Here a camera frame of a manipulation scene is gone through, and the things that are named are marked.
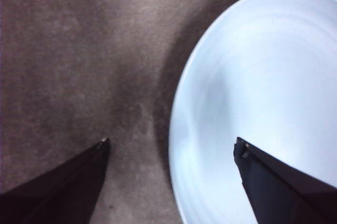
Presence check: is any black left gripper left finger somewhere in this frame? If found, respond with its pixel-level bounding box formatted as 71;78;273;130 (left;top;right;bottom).
0;137;111;224

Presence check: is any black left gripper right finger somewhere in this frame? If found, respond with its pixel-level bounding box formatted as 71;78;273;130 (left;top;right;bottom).
233;137;337;224

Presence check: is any light blue round plate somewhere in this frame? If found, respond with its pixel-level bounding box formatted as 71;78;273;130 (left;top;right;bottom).
168;0;337;224

